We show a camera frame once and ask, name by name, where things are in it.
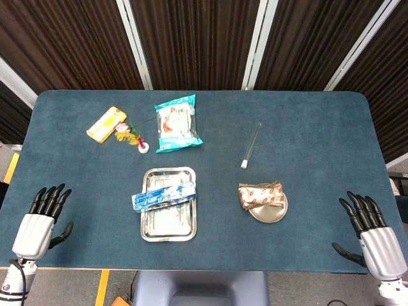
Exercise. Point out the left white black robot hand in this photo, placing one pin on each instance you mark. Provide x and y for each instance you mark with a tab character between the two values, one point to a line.
33	232

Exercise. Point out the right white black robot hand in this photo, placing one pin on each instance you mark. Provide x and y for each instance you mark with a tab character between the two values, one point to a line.
381	248

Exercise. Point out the gold red snack bag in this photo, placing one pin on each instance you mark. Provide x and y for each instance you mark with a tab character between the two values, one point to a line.
259	195

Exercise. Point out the blue cookie box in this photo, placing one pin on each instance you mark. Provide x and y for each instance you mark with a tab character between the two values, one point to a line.
164	196

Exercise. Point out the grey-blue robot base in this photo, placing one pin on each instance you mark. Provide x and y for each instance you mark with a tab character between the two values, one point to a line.
201	287

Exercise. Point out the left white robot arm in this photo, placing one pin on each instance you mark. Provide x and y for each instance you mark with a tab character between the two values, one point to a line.
12	283

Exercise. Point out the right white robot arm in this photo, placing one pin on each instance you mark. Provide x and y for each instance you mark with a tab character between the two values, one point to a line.
393	291

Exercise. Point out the orange object on floor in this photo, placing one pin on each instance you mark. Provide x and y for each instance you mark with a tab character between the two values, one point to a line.
122	301

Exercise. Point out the round stainless steel plate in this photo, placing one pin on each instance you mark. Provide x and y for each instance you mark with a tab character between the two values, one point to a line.
269	214

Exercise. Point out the yellow rectangular box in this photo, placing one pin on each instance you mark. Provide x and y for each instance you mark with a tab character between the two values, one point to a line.
105	125

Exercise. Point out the rectangular stainless steel tray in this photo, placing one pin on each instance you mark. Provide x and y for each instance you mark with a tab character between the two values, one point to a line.
169	226

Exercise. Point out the pink artificial flower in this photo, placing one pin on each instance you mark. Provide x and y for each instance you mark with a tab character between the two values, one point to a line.
121	127

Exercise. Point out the blue felt table mat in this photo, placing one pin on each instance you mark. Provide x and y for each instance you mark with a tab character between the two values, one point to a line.
306	134

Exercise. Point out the colourful feather shuttlecock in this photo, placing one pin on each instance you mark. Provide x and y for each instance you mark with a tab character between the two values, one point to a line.
137	140

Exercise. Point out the glass test tube white cap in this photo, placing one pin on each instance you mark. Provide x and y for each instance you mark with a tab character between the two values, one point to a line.
252	145

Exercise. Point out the teal white snack bag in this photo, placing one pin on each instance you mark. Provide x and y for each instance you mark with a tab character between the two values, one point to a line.
177	124

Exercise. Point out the white partition post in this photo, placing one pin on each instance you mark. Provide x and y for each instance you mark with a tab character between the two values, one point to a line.
135	48
360	48
258	48
16	83

